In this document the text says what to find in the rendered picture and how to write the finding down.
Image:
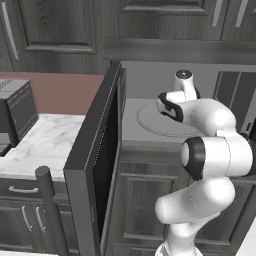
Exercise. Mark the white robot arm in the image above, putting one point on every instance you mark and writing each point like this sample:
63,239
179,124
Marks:
213,156

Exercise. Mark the grey microwave turntable plate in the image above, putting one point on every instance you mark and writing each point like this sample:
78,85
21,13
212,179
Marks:
150,121

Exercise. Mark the black microwave door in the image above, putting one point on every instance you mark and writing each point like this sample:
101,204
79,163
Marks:
83,146

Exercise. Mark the dark grey microwave oven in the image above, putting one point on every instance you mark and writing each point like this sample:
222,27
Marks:
146,80

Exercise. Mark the large dark wood cupboard door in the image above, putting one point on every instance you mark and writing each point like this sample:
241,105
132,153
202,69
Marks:
143,203

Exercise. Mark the dark wood drawer front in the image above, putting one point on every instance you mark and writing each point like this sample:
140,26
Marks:
46,190

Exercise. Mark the dark grey toaster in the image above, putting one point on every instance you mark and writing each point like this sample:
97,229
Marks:
20,106

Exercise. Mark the dark wood base cupboard door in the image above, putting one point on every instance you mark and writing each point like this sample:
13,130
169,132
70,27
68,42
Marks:
50,240
11,226

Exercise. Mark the dark wood wall cupboard door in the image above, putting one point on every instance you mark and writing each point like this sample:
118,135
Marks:
160,23
60,26
248,30

